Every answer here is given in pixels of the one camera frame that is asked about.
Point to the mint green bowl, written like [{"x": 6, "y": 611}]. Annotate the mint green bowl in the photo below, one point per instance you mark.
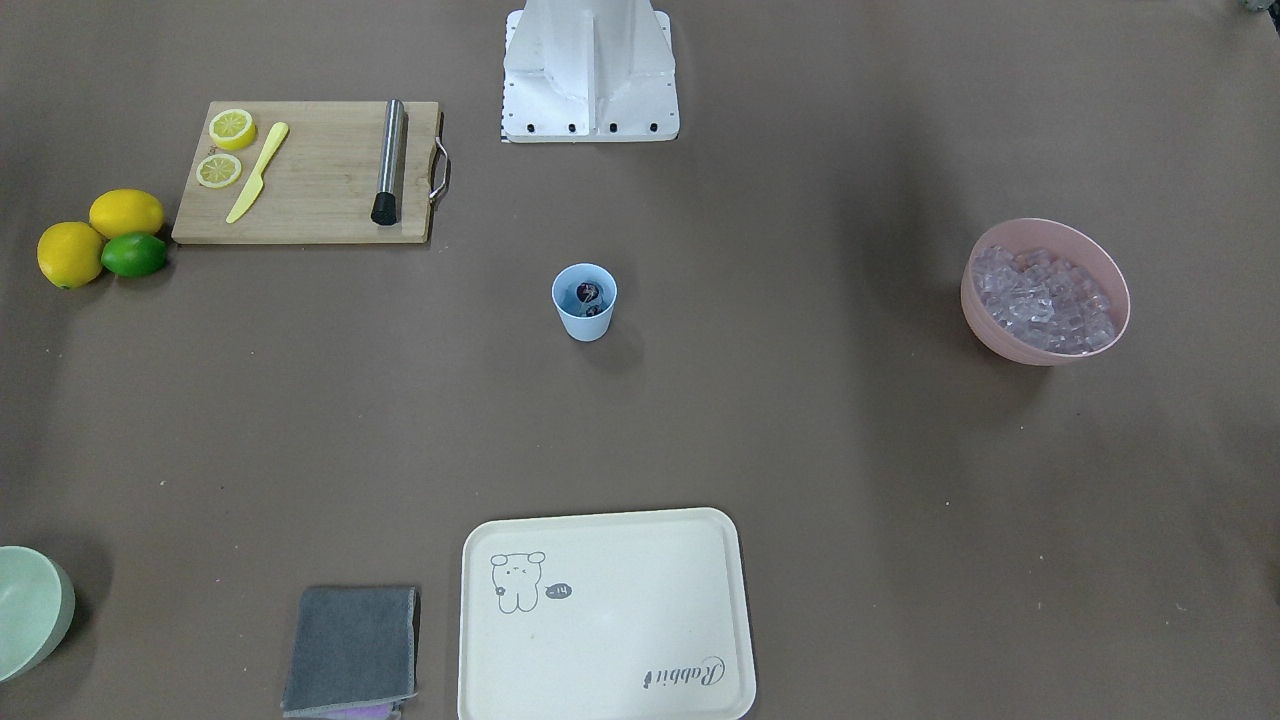
[{"x": 37, "y": 606}]

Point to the yellow lemon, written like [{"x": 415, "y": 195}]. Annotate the yellow lemon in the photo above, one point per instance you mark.
[
  {"x": 124, "y": 211},
  {"x": 69, "y": 254}
]

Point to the cream rectangular tray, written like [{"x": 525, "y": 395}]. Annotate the cream rectangular tray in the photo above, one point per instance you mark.
[{"x": 625, "y": 615}]

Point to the pink bowl of ice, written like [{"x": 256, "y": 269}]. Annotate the pink bowl of ice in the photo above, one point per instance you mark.
[{"x": 1041, "y": 293}]

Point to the grey folded cloth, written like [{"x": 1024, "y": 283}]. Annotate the grey folded cloth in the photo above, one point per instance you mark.
[{"x": 353, "y": 654}]

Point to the wooden cutting board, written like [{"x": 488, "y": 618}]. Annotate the wooden cutting board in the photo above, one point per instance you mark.
[{"x": 321, "y": 184}]

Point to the yellow plastic knife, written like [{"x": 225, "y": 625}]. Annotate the yellow plastic knife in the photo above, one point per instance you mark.
[{"x": 255, "y": 182}]

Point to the lemon half slice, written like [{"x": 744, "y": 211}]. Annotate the lemon half slice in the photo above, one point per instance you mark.
[
  {"x": 232, "y": 129},
  {"x": 218, "y": 171}
]

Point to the steel cylinder black tip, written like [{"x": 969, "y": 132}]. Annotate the steel cylinder black tip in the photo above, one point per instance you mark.
[{"x": 386, "y": 206}]

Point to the green lime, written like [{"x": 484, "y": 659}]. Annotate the green lime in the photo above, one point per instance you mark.
[{"x": 134, "y": 254}]

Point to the dark red cherries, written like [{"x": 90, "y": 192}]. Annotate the dark red cherries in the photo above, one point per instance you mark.
[{"x": 590, "y": 299}]

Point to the light blue plastic cup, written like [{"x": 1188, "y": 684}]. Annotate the light blue plastic cup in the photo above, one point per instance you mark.
[{"x": 583, "y": 329}]

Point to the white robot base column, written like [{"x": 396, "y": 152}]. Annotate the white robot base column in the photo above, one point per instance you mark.
[{"x": 589, "y": 72}]

